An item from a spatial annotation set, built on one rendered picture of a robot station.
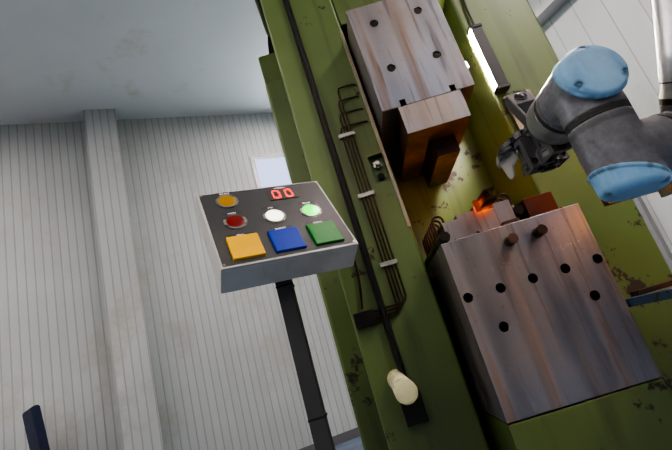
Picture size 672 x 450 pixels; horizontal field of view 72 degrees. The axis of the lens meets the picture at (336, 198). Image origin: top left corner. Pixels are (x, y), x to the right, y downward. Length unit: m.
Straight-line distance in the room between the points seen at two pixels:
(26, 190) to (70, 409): 2.05
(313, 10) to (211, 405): 3.74
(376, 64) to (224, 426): 3.85
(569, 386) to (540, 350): 0.10
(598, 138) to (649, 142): 0.06
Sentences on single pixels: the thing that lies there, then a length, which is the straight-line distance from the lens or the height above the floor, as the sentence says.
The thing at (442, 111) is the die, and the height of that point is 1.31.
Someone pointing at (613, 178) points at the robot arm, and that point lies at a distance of 0.72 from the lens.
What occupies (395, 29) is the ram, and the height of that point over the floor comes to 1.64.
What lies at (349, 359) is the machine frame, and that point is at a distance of 1.86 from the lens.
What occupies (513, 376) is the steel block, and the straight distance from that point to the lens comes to 1.26.
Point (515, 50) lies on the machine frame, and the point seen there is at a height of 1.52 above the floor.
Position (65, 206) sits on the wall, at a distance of 5.19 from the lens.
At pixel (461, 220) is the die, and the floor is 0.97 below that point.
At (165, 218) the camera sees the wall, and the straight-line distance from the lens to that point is 5.09.
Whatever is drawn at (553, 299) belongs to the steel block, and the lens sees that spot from 1.30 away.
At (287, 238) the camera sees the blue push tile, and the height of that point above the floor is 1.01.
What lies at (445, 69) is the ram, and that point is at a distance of 1.54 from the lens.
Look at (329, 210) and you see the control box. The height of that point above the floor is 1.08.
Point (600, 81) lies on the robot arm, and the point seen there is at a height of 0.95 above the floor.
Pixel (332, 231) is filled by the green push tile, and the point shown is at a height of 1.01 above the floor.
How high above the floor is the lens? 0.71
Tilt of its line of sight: 19 degrees up
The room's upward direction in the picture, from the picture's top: 17 degrees counter-clockwise
